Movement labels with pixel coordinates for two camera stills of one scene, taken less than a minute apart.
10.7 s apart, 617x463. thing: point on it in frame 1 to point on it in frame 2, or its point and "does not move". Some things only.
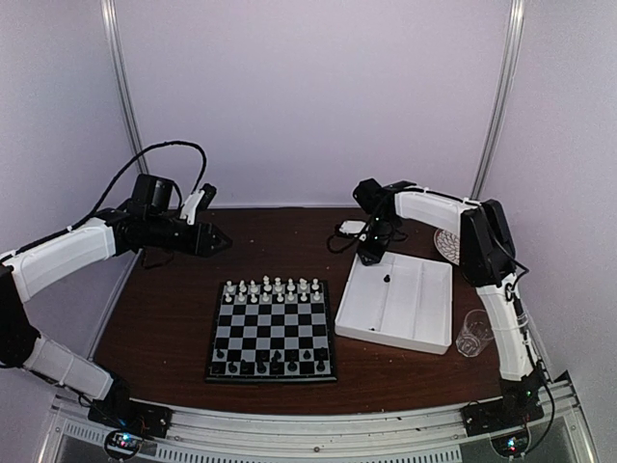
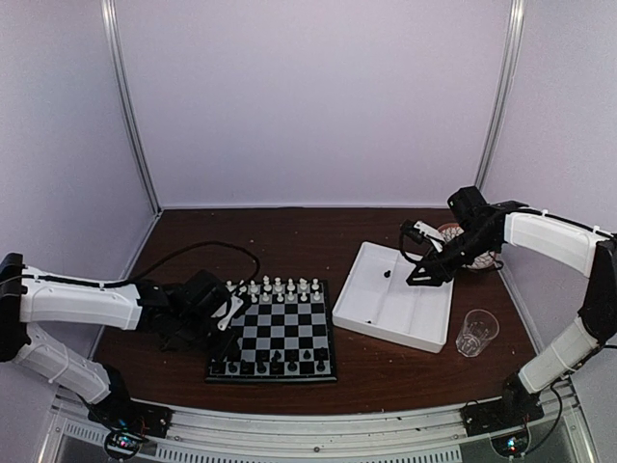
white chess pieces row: [273, 291] does not move
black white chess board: [272, 332] does not move
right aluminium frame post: [516, 39] does not move
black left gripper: [201, 243] to [228, 345]
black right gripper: [374, 252] to [440, 271]
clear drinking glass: [476, 334] does not move
